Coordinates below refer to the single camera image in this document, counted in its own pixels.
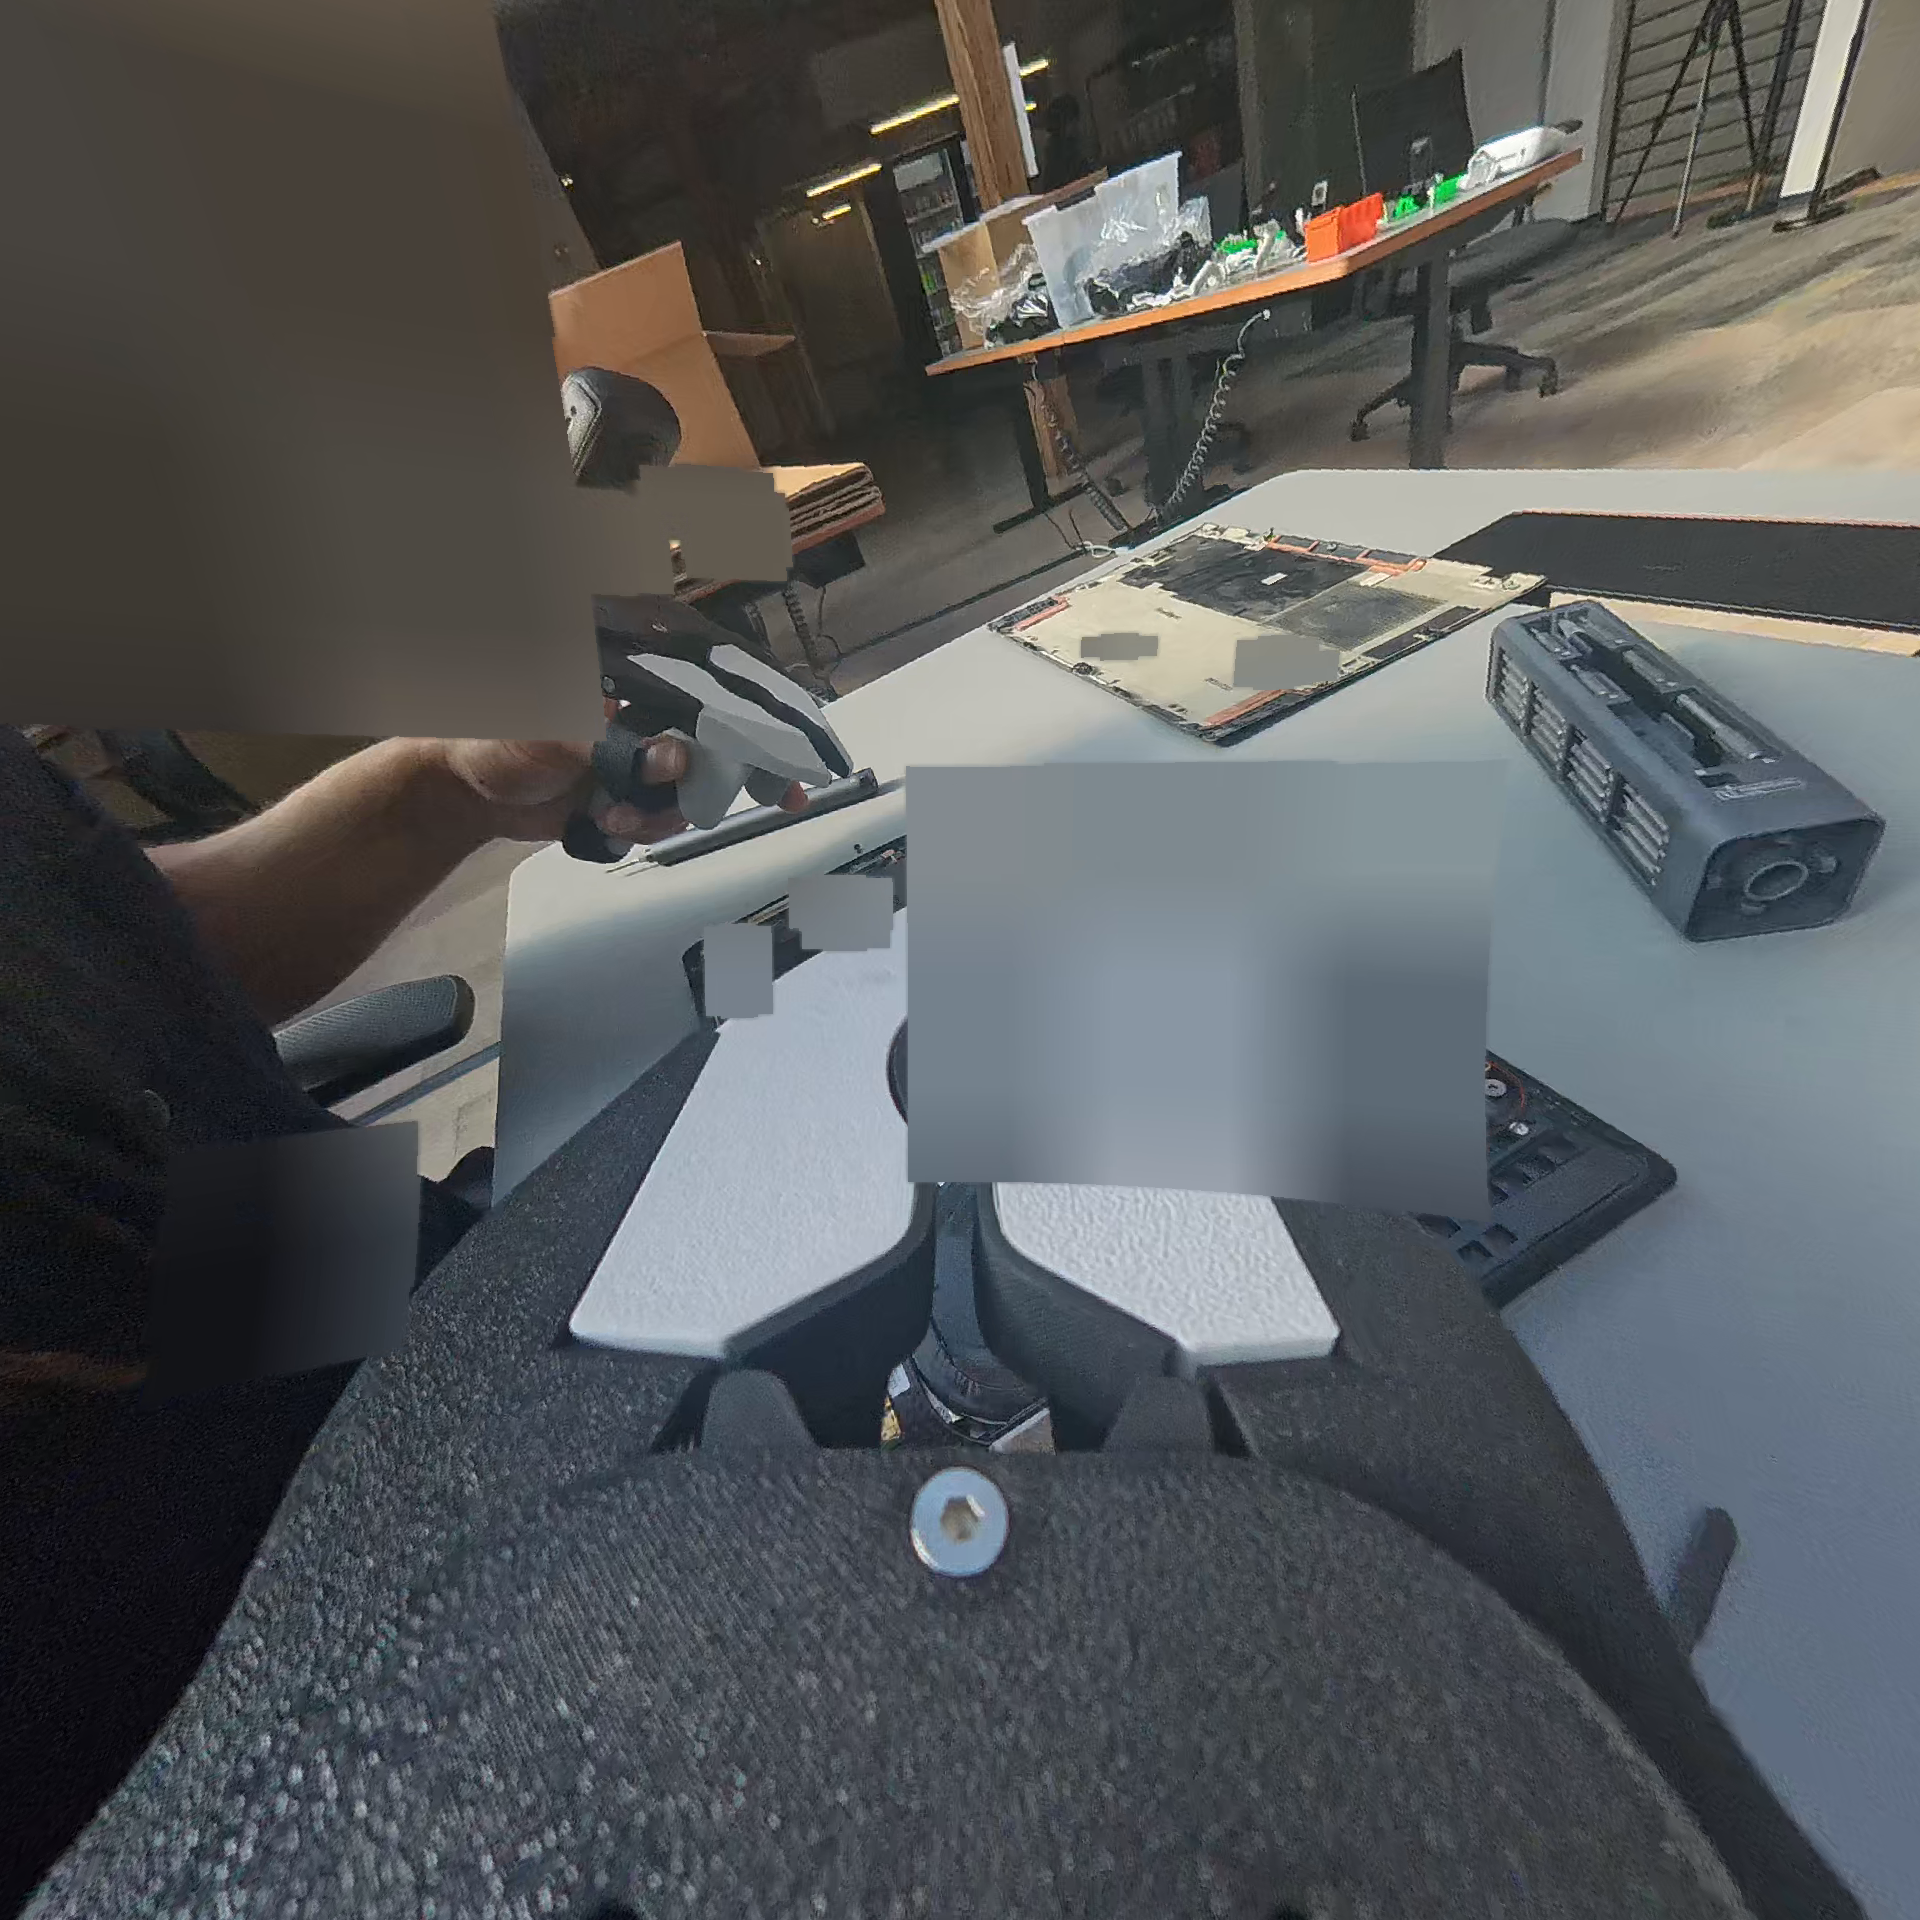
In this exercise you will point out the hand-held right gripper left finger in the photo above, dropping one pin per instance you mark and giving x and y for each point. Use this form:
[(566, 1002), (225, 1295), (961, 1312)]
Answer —
[(750, 1200)]

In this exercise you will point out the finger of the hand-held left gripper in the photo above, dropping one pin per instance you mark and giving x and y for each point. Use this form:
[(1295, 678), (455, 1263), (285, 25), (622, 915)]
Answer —
[(734, 765), (788, 712)]

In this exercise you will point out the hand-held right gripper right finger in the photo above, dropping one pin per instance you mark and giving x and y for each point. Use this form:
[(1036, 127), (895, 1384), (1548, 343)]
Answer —
[(1171, 1275)]

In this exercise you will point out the black laptop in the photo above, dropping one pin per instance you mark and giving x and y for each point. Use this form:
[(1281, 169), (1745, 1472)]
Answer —
[(1561, 1184)]

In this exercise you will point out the grey screwdriver bit tray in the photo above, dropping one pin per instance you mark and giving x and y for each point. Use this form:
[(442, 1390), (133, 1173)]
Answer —
[(1650, 780)]

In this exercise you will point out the person's left forearm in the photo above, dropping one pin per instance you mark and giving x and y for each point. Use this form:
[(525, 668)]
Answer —
[(300, 884)]

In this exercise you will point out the black desk mat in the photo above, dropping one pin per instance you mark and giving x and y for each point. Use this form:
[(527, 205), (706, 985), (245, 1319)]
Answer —
[(1725, 563)]

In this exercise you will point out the person's left hand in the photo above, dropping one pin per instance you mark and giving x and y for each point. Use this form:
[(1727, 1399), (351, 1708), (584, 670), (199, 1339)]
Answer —
[(525, 780)]

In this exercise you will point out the office chair with headrest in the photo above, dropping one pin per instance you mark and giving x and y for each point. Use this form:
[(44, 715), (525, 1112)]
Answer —
[(615, 428)]

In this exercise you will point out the flat cardboard stack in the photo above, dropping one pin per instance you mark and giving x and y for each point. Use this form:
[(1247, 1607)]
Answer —
[(832, 503)]

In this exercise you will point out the standing cardboard box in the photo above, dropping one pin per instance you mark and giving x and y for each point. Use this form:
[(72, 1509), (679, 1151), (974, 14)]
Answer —
[(644, 344)]

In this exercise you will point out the office chair armrest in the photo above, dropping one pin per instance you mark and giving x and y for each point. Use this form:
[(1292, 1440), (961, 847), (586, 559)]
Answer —
[(375, 1028)]

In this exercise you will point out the small cardboard box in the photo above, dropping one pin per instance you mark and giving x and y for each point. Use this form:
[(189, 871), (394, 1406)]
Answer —
[(983, 254)]

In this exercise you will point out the clear plastic container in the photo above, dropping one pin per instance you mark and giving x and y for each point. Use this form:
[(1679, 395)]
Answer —
[(1095, 241)]

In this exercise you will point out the orange top work table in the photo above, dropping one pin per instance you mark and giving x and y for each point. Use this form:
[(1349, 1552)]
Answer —
[(1184, 309)]

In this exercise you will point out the laptop bottom cover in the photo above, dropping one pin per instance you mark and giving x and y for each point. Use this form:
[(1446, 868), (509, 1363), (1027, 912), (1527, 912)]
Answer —
[(1394, 630)]

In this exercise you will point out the wooden pillar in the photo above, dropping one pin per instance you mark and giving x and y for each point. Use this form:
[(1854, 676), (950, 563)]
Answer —
[(990, 120)]

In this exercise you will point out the person's dark clothed body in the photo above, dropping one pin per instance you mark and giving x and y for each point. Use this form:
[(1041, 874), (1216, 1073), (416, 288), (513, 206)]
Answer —
[(90, 1125)]

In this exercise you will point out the orange plastic bin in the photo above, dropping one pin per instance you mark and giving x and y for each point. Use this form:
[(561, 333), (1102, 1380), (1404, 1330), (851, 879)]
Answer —
[(1341, 231)]

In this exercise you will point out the black swivel chair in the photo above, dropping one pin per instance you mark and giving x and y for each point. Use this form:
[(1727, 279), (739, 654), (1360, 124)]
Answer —
[(1500, 263)]

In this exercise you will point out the tripod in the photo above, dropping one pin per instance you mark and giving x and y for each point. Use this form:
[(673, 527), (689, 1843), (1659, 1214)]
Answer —
[(1702, 104)]

